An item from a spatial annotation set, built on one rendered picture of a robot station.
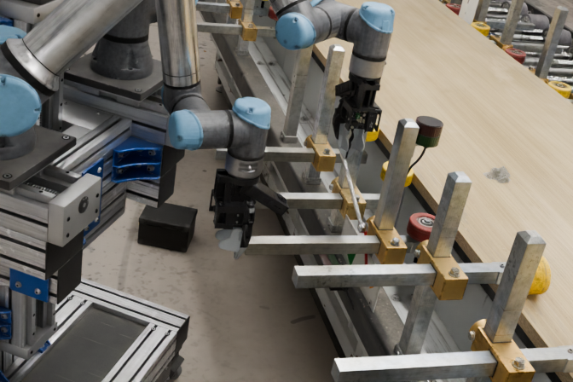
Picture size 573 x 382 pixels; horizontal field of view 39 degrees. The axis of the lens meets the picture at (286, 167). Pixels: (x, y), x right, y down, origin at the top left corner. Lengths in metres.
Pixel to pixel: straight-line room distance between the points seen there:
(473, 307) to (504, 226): 0.20
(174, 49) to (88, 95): 0.49
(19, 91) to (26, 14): 0.39
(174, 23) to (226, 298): 1.60
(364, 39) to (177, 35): 0.40
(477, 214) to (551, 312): 0.36
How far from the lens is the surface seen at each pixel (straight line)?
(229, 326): 2.88
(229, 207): 1.64
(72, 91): 2.06
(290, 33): 1.65
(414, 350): 1.76
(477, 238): 1.87
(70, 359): 2.39
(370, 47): 1.73
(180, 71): 1.61
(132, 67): 1.98
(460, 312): 1.99
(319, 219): 2.18
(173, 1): 1.56
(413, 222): 1.84
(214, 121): 1.55
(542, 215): 2.06
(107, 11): 1.39
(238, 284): 3.07
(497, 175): 2.17
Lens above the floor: 1.80
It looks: 27 degrees down
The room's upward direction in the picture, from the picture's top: 10 degrees clockwise
